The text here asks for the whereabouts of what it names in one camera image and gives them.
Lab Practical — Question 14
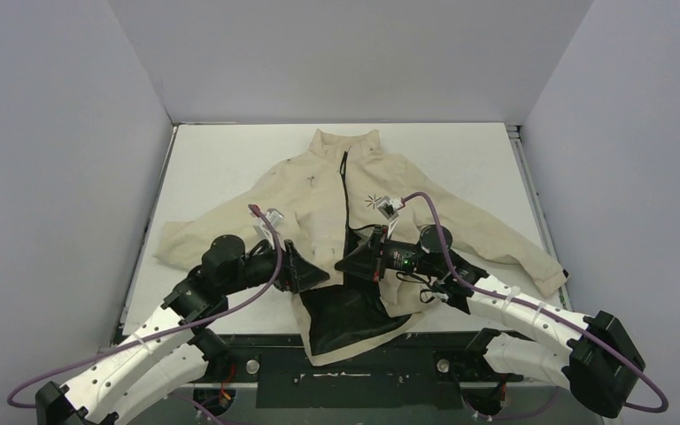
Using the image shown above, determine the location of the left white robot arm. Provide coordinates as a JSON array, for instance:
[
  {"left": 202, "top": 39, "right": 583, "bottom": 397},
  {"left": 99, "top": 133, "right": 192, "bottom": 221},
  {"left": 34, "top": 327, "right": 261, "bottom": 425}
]
[{"left": 35, "top": 235, "right": 329, "bottom": 424}]

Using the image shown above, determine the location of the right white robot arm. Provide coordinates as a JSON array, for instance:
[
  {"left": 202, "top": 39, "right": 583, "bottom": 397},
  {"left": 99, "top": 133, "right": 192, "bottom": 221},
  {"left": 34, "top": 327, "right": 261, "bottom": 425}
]
[{"left": 335, "top": 225, "right": 645, "bottom": 418}]

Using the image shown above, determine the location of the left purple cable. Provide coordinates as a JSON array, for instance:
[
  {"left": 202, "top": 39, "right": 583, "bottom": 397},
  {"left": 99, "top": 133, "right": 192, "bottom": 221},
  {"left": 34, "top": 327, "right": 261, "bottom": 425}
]
[{"left": 6, "top": 204, "right": 285, "bottom": 425}]

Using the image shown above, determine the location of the beige zip jacket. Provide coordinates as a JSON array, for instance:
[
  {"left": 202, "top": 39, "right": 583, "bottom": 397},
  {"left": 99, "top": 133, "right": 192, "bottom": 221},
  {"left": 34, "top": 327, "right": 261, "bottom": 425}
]
[{"left": 156, "top": 131, "right": 568, "bottom": 366}]

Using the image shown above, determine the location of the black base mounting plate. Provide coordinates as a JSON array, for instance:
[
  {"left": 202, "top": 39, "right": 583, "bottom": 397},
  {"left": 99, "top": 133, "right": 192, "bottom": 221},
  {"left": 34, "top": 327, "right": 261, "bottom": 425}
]
[{"left": 194, "top": 332, "right": 522, "bottom": 410}]

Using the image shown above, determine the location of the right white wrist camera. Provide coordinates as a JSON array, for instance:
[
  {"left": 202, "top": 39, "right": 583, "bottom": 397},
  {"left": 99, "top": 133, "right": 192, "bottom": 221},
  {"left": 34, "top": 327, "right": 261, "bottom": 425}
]
[{"left": 375, "top": 197, "right": 405, "bottom": 226}]

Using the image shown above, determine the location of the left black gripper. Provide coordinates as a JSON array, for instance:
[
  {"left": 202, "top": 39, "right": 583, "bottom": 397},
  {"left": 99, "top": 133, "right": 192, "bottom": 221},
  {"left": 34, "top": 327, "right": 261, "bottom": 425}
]
[{"left": 222, "top": 236, "right": 328, "bottom": 296}]

